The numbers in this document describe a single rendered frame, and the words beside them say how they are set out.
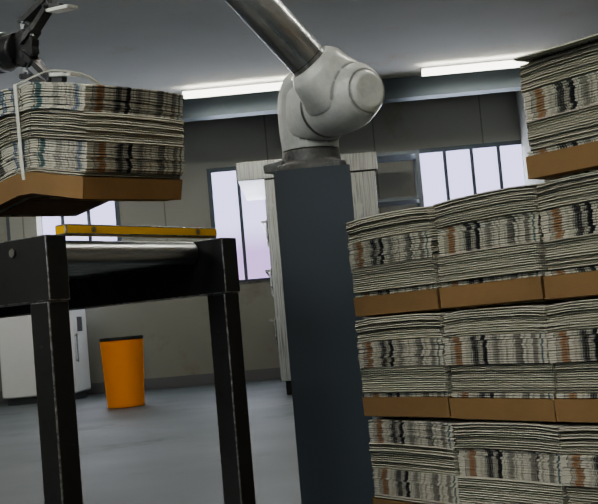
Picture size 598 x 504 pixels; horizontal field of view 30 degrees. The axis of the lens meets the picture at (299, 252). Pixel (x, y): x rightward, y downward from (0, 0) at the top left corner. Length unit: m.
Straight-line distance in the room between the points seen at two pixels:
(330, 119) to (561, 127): 0.83
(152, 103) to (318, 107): 0.60
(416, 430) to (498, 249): 0.47
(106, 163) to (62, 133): 0.10
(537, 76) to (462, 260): 0.41
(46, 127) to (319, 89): 0.78
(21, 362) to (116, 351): 2.36
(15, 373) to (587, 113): 10.25
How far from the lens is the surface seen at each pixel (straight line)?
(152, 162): 2.34
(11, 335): 12.00
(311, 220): 2.91
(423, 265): 2.42
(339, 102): 2.77
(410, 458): 2.52
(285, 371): 9.46
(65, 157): 2.26
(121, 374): 9.79
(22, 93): 2.35
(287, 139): 2.98
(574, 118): 2.13
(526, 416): 2.24
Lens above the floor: 0.60
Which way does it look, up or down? 4 degrees up
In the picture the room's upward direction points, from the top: 5 degrees counter-clockwise
